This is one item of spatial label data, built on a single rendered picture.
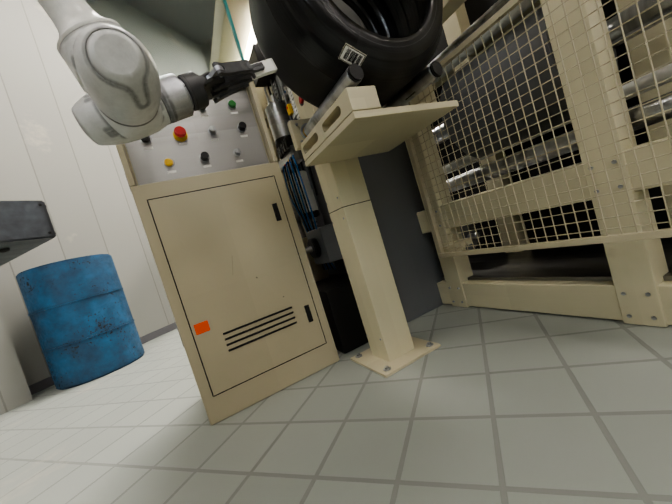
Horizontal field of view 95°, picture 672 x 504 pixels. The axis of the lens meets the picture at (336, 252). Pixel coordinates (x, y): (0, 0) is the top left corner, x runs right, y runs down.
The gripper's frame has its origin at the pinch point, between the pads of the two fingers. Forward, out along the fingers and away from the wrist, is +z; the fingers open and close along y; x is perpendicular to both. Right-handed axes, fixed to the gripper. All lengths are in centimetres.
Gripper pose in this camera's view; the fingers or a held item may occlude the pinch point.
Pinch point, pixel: (262, 68)
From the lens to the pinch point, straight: 91.3
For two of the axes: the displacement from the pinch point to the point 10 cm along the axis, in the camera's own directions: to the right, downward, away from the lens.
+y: -4.2, 0.8, 9.0
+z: 7.6, -5.2, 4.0
